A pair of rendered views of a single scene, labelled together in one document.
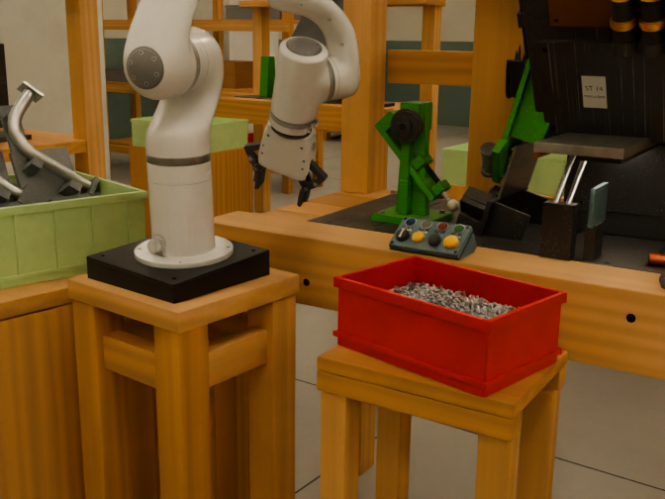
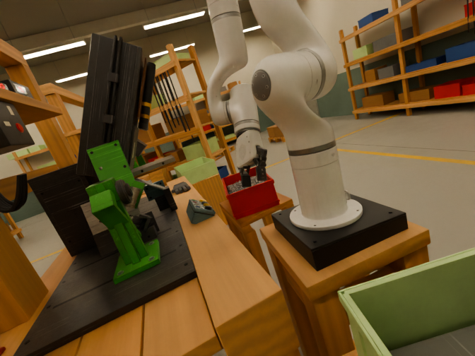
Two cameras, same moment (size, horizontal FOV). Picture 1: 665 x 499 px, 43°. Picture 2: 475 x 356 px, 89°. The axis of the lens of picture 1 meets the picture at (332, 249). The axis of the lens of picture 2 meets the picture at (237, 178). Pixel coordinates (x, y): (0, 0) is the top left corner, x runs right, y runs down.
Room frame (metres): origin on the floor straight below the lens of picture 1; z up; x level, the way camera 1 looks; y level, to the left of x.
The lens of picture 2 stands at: (2.17, 0.56, 1.24)
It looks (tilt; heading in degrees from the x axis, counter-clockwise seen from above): 15 degrees down; 223
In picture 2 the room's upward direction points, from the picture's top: 19 degrees counter-clockwise
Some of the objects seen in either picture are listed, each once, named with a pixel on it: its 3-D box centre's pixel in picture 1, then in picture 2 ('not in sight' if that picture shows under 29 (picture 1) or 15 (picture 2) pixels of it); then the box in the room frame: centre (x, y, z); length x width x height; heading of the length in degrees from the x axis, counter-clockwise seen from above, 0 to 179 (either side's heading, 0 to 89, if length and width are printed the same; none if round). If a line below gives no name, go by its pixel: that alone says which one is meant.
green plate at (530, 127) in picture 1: (537, 108); (114, 169); (1.76, -0.42, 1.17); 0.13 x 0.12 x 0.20; 58
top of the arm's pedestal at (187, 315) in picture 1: (185, 285); (329, 234); (1.59, 0.29, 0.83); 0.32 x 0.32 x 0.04; 52
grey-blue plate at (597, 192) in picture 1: (596, 221); (158, 196); (1.59, -0.51, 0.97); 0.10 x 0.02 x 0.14; 148
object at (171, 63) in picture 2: not in sight; (160, 138); (-0.38, -3.26, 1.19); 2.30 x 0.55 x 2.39; 96
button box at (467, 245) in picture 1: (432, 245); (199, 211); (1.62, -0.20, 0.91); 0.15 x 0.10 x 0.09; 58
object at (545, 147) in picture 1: (606, 143); (133, 174); (1.65, -0.53, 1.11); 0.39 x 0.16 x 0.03; 148
